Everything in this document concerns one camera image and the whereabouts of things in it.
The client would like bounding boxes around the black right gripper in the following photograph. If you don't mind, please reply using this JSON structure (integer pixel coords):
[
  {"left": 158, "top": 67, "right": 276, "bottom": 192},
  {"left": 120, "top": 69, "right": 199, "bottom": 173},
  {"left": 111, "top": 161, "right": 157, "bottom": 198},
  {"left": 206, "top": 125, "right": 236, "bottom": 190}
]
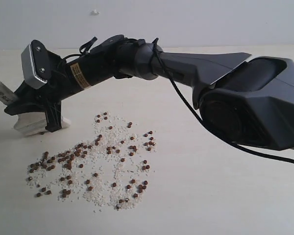
[{"left": 4, "top": 50, "right": 74, "bottom": 132}]

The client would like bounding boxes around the white wooden paint brush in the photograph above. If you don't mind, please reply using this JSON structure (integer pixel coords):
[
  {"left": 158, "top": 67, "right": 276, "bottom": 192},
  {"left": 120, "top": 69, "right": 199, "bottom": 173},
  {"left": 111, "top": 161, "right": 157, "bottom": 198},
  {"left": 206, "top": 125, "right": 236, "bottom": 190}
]
[{"left": 0, "top": 81, "right": 73, "bottom": 136}]

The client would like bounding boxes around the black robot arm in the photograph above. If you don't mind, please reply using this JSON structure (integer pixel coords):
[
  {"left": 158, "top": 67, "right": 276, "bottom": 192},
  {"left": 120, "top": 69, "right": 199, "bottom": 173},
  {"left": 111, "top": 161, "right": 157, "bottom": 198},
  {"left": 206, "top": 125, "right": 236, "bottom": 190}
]
[{"left": 5, "top": 35, "right": 294, "bottom": 151}]

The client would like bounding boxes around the beans and rice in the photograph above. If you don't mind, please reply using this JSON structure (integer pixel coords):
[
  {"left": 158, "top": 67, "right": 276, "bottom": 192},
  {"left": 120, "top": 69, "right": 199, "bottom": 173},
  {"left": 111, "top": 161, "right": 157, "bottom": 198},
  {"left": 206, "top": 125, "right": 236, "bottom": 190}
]
[{"left": 25, "top": 112, "right": 157, "bottom": 211}]

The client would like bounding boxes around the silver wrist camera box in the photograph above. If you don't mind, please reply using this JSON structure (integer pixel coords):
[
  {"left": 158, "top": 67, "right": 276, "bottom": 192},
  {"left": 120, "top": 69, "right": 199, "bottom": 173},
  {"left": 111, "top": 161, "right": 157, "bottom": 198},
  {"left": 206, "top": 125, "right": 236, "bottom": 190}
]
[{"left": 21, "top": 40, "right": 51, "bottom": 90}]

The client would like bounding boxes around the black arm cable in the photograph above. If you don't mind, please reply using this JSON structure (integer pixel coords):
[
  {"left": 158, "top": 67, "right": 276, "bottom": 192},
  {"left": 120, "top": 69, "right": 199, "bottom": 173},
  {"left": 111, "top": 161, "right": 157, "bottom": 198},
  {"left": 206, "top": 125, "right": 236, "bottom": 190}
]
[{"left": 61, "top": 36, "right": 294, "bottom": 168}]

